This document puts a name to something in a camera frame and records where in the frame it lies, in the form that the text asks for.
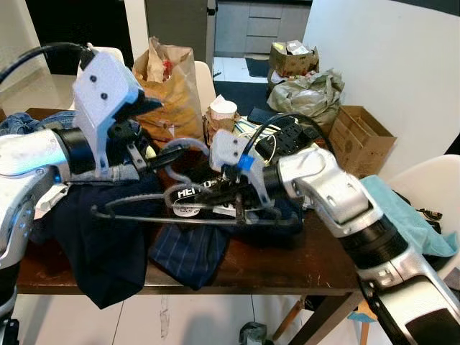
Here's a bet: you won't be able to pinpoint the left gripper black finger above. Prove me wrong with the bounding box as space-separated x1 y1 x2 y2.
115 95 163 119
147 144 191 165

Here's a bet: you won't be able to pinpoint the grey plastic hanger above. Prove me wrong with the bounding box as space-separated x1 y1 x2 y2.
90 137 303 231

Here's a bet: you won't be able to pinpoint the brown paper bag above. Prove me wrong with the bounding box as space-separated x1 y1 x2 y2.
133 37 204 144

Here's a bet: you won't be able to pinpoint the black garment with white letters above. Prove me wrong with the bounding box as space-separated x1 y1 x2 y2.
164 183 303 249

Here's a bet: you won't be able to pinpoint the paper cup with white lid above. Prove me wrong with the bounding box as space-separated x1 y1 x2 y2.
208 99 238 134

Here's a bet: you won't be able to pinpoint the navy striped garment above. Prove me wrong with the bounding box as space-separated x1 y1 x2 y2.
149 223 234 290

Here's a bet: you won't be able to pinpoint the dark wooden table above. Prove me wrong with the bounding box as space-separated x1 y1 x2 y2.
0 108 374 345

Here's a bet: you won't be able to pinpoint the white crumpled paper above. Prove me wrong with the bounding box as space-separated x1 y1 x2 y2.
32 183 69 216

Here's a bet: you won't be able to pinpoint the grey green shopping bag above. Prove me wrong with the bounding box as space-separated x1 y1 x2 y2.
267 68 344 134

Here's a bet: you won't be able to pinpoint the brown cardboard box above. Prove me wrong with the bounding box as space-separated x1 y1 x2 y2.
329 106 397 179

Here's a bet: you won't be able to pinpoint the open brown box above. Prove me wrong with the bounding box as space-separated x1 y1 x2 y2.
270 41 321 78

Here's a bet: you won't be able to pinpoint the crumpled grey plastic bag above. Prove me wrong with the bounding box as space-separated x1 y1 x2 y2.
239 322 268 345

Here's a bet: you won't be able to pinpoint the grey kitchen cabinets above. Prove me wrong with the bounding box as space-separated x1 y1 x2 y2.
214 0 313 58

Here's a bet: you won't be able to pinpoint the teal towel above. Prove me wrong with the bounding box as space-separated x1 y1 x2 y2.
359 175 459 259

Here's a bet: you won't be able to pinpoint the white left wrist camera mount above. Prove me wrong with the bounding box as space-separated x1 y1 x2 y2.
72 49 144 173

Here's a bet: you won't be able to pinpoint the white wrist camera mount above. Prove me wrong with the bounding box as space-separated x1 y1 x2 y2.
210 129 270 209
72 49 144 173

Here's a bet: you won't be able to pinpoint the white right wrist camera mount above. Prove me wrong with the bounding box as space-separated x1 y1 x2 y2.
210 129 270 209

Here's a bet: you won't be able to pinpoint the black organizer with cords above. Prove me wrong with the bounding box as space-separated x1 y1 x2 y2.
248 108 324 152

